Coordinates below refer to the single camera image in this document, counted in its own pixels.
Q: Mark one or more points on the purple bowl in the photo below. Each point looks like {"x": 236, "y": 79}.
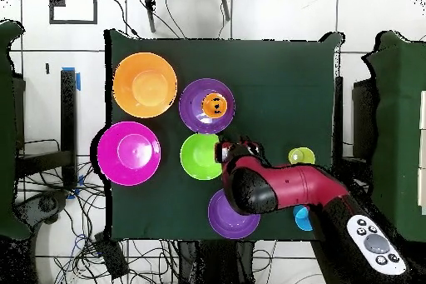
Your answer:
{"x": 191, "y": 107}
{"x": 223, "y": 220}

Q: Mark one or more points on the orange cup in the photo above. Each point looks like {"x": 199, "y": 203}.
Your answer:
{"x": 209, "y": 107}

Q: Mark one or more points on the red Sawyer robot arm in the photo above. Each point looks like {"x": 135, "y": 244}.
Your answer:
{"x": 299, "y": 184}

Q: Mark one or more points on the orange bowl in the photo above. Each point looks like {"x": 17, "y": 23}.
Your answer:
{"x": 144, "y": 85}

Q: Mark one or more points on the blue cup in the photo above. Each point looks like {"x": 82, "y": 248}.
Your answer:
{"x": 302, "y": 219}

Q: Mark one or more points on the blue tape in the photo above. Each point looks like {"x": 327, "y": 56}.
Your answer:
{"x": 78, "y": 81}

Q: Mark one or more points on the green bowl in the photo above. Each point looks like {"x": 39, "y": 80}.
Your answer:
{"x": 198, "y": 157}

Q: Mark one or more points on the dark green table cloth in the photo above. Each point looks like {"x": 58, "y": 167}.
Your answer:
{"x": 283, "y": 97}

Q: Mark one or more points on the pink bowl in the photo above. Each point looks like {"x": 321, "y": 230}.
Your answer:
{"x": 129, "y": 153}

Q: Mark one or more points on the black square floor frame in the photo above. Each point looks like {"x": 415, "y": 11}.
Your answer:
{"x": 95, "y": 4}

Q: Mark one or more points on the black power adapter box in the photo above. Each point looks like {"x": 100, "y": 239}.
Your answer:
{"x": 111, "y": 255}

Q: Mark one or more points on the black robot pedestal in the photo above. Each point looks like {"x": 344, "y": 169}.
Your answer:
{"x": 216, "y": 264}

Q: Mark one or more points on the green cloth covered table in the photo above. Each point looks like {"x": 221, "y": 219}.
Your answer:
{"x": 399, "y": 130}
{"x": 6, "y": 130}

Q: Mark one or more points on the yellow cup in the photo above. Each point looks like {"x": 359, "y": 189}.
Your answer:
{"x": 302, "y": 155}

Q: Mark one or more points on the black table frame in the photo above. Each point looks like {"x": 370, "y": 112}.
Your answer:
{"x": 68, "y": 124}

